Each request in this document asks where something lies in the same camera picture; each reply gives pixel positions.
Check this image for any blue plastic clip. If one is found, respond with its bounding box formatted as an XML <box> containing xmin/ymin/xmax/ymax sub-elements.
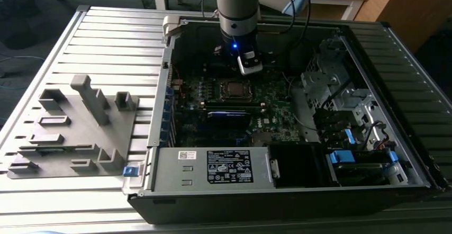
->
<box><xmin>342</xmin><ymin>129</ymin><xmax>357</xmax><ymax>145</ymax></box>

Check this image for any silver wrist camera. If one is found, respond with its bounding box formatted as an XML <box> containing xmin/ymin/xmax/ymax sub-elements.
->
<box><xmin>237</xmin><ymin>50</ymin><xmax>266</xmax><ymax>76</ymax></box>

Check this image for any black graphics card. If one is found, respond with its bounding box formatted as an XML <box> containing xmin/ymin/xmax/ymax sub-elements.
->
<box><xmin>207</xmin><ymin>111</ymin><xmax>254</xmax><ymax>137</ymax></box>

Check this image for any CPU socket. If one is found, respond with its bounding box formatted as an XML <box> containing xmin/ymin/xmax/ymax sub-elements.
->
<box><xmin>219</xmin><ymin>79</ymin><xmax>257</xmax><ymax>103</ymax></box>

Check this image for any metal socket cover frame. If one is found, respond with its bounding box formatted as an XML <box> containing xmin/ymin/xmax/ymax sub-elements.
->
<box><xmin>221</xmin><ymin>80</ymin><xmax>254</xmax><ymax>102</ymax></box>

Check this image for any hard disk in blue carrier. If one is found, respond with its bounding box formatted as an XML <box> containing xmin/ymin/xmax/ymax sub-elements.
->
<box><xmin>327</xmin><ymin>150</ymin><xmax>389</xmax><ymax>187</ymax></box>

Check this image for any thick black case cable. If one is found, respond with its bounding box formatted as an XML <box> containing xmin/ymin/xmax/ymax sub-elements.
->
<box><xmin>319</xmin><ymin>77</ymin><xmax>354</xmax><ymax>110</ymax></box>

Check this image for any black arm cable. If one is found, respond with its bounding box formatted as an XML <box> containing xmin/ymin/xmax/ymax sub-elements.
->
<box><xmin>267</xmin><ymin>0</ymin><xmax>313</xmax><ymax>64</ymax></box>
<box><xmin>257</xmin><ymin>0</ymin><xmax>297</xmax><ymax>35</ymax></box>

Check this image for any black RAM slot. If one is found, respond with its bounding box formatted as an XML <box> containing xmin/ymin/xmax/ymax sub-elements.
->
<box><xmin>207</xmin><ymin>105</ymin><xmax>266</xmax><ymax>110</ymax></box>
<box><xmin>206</xmin><ymin>100</ymin><xmax>265</xmax><ymax>104</ymax></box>
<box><xmin>207</xmin><ymin>108</ymin><xmax>266</xmax><ymax>113</ymax></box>
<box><xmin>206</xmin><ymin>102</ymin><xmax>266</xmax><ymax>107</ymax></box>

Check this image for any grey case handle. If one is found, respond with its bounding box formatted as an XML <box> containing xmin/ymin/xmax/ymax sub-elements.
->
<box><xmin>162</xmin><ymin>15</ymin><xmax>189</xmax><ymax>44</ymax></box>

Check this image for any brown chipset heatsink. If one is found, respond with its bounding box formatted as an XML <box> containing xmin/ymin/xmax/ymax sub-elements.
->
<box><xmin>253</xmin><ymin>132</ymin><xmax>274</xmax><ymax>144</ymax></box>

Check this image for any grey parts rack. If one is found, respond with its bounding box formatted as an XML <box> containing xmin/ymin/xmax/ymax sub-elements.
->
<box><xmin>6</xmin><ymin>74</ymin><xmax>142</xmax><ymax>179</ymax></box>

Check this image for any blue plastic tab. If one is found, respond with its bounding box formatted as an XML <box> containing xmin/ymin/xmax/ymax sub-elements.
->
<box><xmin>387</xmin><ymin>150</ymin><xmax>401</xmax><ymax>170</ymax></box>

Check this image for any black open PC case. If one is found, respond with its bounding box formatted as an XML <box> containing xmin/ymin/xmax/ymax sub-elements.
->
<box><xmin>122</xmin><ymin>14</ymin><xmax>452</xmax><ymax>226</ymax></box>

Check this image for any silver CPU plate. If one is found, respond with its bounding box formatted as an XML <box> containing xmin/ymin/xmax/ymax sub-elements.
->
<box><xmin>229</xmin><ymin>82</ymin><xmax>246</xmax><ymax>95</ymax></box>

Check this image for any green motherboard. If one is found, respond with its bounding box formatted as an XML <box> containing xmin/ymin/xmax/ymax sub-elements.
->
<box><xmin>169</xmin><ymin>68</ymin><xmax>321</xmax><ymax>148</ymax></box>

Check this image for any black plastic shroud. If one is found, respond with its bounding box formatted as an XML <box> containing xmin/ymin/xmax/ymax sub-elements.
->
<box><xmin>267</xmin><ymin>142</ymin><xmax>330</xmax><ymax>190</ymax></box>

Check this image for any silver metal drive cage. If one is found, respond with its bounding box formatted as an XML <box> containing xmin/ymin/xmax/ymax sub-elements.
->
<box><xmin>301</xmin><ymin>30</ymin><xmax>383</xmax><ymax>118</ymax></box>

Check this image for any grey power supply unit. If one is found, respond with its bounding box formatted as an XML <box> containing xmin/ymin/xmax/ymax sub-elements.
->
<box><xmin>151</xmin><ymin>146</ymin><xmax>282</xmax><ymax>192</ymax></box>

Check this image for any wooden cabinet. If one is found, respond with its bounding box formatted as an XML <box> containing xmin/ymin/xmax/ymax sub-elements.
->
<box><xmin>355</xmin><ymin>0</ymin><xmax>452</xmax><ymax>52</ymax></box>

